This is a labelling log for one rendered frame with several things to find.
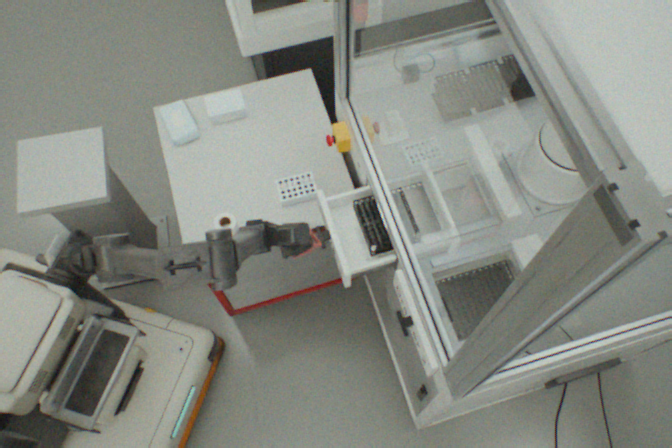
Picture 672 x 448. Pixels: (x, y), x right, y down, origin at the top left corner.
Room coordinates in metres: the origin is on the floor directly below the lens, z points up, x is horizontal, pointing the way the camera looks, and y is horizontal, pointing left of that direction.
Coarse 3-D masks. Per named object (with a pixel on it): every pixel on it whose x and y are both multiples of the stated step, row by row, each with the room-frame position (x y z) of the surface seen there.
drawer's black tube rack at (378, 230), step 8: (368, 200) 0.79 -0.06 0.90; (368, 208) 0.77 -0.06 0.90; (376, 208) 0.77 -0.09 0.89; (368, 216) 0.75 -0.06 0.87; (376, 216) 0.74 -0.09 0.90; (360, 224) 0.73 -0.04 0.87; (368, 224) 0.71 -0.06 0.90; (376, 224) 0.73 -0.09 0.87; (368, 232) 0.70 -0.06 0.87; (376, 232) 0.69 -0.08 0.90; (384, 232) 0.69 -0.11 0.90; (376, 240) 0.67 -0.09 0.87; (384, 240) 0.67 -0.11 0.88; (368, 248) 0.65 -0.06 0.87; (376, 248) 0.64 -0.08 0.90; (384, 248) 0.64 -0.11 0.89; (392, 248) 0.65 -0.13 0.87
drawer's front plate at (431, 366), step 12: (396, 276) 0.55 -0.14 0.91; (396, 288) 0.54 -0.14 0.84; (408, 288) 0.51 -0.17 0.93; (408, 300) 0.47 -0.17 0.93; (408, 312) 0.45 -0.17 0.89; (420, 324) 0.41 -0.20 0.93; (420, 336) 0.37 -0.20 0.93; (420, 348) 0.35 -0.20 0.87; (432, 360) 0.31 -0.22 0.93; (432, 372) 0.29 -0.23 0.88
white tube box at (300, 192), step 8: (288, 176) 0.93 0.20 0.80; (296, 176) 0.93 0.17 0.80; (304, 176) 0.94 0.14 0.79; (312, 176) 0.93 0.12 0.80; (280, 184) 0.90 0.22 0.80; (288, 184) 0.90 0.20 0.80; (296, 184) 0.90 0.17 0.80; (304, 184) 0.90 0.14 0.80; (312, 184) 0.91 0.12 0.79; (280, 192) 0.87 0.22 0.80; (288, 192) 0.88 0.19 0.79; (296, 192) 0.87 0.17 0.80; (304, 192) 0.87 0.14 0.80; (312, 192) 0.87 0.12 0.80; (288, 200) 0.85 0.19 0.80; (296, 200) 0.85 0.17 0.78; (304, 200) 0.86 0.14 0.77
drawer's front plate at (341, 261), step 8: (320, 192) 0.81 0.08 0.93; (320, 200) 0.78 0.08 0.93; (328, 208) 0.75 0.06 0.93; (328, 216) 0.73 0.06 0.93; (328, 224) 0.70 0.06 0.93; (336, 232) 0.68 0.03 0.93; (336, 240) 0.65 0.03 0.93; (336, 248) 0.63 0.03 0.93; (336, 256) 0.62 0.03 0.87; (344, 256) 0.60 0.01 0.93; (344, 264) 0.58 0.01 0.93; (344, 272) 0.55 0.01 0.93; (344, 280) 0.55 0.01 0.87
